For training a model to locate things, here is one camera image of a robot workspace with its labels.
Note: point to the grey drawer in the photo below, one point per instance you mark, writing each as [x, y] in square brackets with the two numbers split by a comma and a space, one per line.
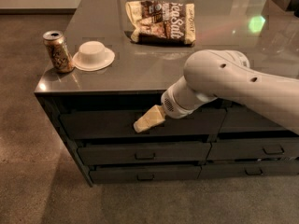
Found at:
[145, 174]
[253, 148]
[250, 169]
[239, 119]
[119, 124]
[144, 152]

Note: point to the dark grey drawer cabinet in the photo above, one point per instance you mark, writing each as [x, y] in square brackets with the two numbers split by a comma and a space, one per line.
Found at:
[140, 74]

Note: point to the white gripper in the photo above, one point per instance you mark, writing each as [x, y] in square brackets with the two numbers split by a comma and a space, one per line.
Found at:
[172, 104]

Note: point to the white upside-down plastic bowl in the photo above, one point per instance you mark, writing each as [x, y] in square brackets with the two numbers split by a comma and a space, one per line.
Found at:
[92, 56]

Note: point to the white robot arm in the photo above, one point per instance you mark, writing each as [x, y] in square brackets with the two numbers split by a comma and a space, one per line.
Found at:
[212, 74]

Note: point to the brown sea salt chip bag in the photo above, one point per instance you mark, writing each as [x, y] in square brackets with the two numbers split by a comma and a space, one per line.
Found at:
[162, 21]

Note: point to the gold soda can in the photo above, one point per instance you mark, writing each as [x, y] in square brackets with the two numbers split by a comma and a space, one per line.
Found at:
[55, 43]

